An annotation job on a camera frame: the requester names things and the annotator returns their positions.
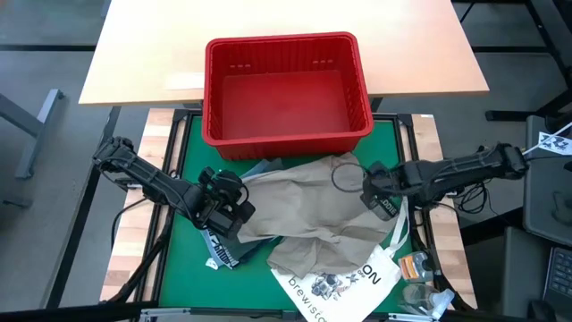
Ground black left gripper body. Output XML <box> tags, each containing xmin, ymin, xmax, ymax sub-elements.
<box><xmin>195</xmin><ymin>167</ymin><xmax>257</xmax><ymax>241</ymax></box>

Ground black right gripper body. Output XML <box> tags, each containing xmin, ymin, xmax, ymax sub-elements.
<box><xmin>360</xmin><ymin>161</ymin><xmax>406</xmax><ymax>211</ymax></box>

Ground light blue denim jeans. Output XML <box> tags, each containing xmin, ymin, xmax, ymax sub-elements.
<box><xmin>198</xmin><ymin>158</ymin><xmax>285</xmax><ymax>272</ymax></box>

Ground navy blue garment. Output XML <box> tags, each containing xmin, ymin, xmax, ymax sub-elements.
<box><xmin>203</xmin><ymin>227</ymin><xmax>242</xmax><ymax>272</ymax></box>

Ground beige garment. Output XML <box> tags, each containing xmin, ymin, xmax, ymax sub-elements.
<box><xmin>236</xmin><ymin>151</ymin><xmax>403</xmax><ymax>281</ymax></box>

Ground white printed tote bag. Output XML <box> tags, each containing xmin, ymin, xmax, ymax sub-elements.
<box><xmin>271</xmin><ymin>196</ymin><xmax>410</xmax><ymax>322</ymax></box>

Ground red plastic laundry bin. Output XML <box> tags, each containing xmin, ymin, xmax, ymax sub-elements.
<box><xmin>200</xmin><ymin>31</ymin><xmax>374</xmax><ymax>161</ymax></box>

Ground orange label pump bottle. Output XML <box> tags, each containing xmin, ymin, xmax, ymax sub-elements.
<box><xmin>398</xmin><ymin>250</ymin><xmax>442</xmax><ymax>284</ymax></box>

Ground wooden side board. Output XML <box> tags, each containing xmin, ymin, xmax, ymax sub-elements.
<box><xmin>100</xmin><ymin>106</ymin><xmax>178</xmax><ymax>303</ymax></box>
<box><xmin>410</xmin><ymin>114</ymin><xmax>477</xmax><ymax>309</ymax></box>

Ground clear spray bottle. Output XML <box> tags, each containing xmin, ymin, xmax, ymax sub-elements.
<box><xmin>395</xmin><ymin>284</ymin><xmax>456</xmax><ymax>319</ymax></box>

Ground white label strip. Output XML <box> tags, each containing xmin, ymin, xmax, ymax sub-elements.
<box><xmin>164</xmin><ymin>72</ymin><xmax>207</xmax><ymax>90</ymax></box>

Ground grey side desk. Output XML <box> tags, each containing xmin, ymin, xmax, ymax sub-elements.
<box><xmin>522</xmin><ymin>114</ymin><xmax>572</xmax><ymax>248</ymax></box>

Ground light wooden desk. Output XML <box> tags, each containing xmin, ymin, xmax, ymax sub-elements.
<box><xmin>79</xmin><ymin>0</ymin><xmax>490</xmax><ymax>107</ymax></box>

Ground white printed paper flag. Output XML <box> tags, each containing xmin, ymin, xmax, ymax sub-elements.
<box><xmin>538</xmin><ymin>131</ymin><xmax>572</xmax><ymax>157</ymax></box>

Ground dark laptop keyboard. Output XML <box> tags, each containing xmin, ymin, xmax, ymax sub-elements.
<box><xmin>543</xmin><ymin>246</ymin><xmax>572</xmax><ymax>309</ymax></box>

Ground grey metal table leg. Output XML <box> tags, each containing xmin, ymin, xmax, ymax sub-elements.
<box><xmin>0</xmin><ymin>88</ymin><xmax>64</xmax><ymax>180</ymax></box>

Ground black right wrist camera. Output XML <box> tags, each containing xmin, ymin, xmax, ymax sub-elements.
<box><xmin>369</xmin><ymin>195</ymin><xmax>400</xmax><ymax>222</ymax></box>

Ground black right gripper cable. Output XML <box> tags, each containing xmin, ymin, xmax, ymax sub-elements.
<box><xmin>331</xmin><ymin>161</ymin><xmax>370</xmax><ymax>194</ymax></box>

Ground black metal table frame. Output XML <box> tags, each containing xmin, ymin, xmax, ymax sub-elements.
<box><xmin>44</xmin><ymin>106</ymin><xmax>475</xmax><ymax>322</ymax></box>

